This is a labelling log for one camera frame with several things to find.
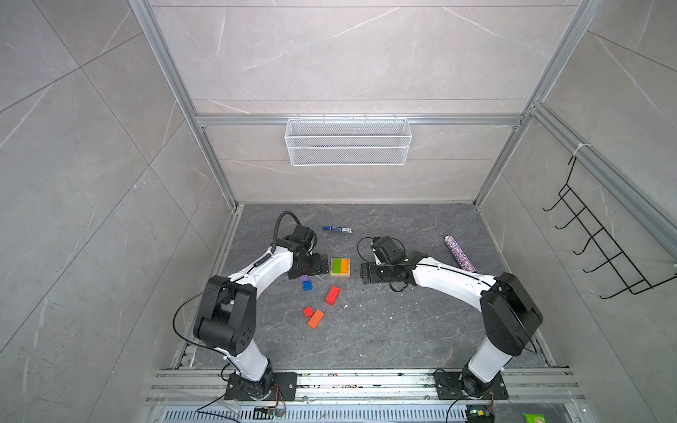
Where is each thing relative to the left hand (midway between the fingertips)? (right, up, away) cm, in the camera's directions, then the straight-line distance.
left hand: (317, 264), depth 91 cm
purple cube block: (-3, -3, -7) cm, 9 cm away
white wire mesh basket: (+11, +47, +10) cm, 49 cm away
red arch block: (+6, -11, -1) cm, 12 cm away
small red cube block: (-3, -15, -4) cm, 16 cm away
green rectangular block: (+7, -1, +6) cm, 9 cm away
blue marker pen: (+4, +12, +19) cm, 23 cm away
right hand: (+19, -2, -1) cm, 19 cm away
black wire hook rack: (+76, +1, -33) cm, 82 cm away
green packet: (+60, -37, -23) cm, 74 cm away
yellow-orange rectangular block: (+10, -2, +6) cm, 12 cm away
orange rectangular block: (0, -17, -6) cm, 18 cm away
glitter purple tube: (+53, +2, +7) cm, 54 cm away
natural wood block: (+8, -5, +4) cm, 10 cm away
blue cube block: (-4, -9, +4) cm, 11 cm away
